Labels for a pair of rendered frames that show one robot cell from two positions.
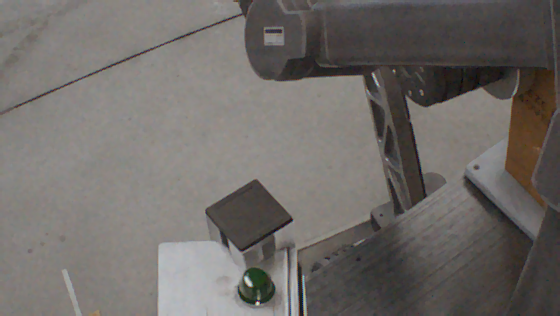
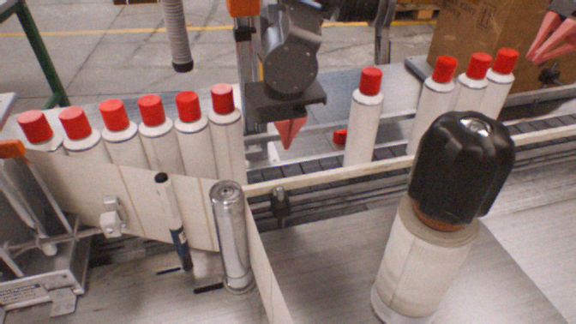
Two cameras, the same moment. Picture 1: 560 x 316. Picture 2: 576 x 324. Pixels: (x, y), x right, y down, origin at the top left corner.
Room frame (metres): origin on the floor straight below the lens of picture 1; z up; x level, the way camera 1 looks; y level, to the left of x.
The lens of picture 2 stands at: (-0.09, -0.22, 1.37)
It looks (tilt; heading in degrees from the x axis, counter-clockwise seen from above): 42 degrees down; 17
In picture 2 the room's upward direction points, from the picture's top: straight up
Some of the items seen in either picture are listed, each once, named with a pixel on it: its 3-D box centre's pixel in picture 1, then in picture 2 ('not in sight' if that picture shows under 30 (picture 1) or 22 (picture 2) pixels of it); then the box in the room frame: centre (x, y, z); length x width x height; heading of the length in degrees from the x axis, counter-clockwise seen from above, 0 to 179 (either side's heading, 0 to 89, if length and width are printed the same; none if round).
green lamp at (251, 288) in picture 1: (255, 284); not in sight; (0.46, 0.03, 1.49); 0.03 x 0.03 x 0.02
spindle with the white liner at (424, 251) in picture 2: not in sight; (430, 233); (0.21, -0.30, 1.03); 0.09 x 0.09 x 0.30
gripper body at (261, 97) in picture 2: not in sight; (284, 77); (0.34, -0.09, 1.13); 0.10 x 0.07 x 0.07; 121
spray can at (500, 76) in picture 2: not in sight; (487, 103); (0.61, -0.41, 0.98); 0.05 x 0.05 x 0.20
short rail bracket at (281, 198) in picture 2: not in sight; (281, 212); (0.31, -0.09, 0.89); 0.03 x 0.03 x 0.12; 32
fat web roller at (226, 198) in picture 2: not in sight; (233, 242); (0.17, -0.07, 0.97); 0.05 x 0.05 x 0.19
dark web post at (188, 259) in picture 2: not in sight; (176, 226); (0.17, 0.01, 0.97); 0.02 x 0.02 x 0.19
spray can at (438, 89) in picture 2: not in sight; (431, 111); (0.55, -0.31, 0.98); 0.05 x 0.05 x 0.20
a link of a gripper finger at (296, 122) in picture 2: not in sight; (277, 123); (0.33, -0.08, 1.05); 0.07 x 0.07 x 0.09; 31
